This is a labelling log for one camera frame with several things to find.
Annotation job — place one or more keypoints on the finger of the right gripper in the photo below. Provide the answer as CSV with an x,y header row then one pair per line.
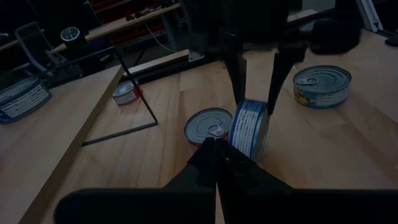
x,y
237,74
281,74

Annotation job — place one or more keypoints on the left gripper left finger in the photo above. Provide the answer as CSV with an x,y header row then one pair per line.
x,y
202,168

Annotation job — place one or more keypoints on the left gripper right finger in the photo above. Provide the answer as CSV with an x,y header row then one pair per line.
x,y
236,171

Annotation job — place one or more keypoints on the blue tuna can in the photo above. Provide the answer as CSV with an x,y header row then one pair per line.
x,y
21,102
248,130

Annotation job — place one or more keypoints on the red tuna can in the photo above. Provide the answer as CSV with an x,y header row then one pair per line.
x,y
124,91
205,123

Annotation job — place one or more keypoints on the wooden shelf with black legs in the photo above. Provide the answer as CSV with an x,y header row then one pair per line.
x,y
46,140

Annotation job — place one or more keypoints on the teal tuna can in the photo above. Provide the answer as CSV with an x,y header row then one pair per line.
x,y
321,84

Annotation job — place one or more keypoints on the wooden workbench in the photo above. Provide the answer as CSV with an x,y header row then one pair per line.
x,y
124,23

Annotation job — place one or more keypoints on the grey office chair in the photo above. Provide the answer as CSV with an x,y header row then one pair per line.
x,y
26,46

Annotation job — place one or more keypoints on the silver aluminium post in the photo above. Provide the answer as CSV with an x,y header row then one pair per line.
x,y
370,15

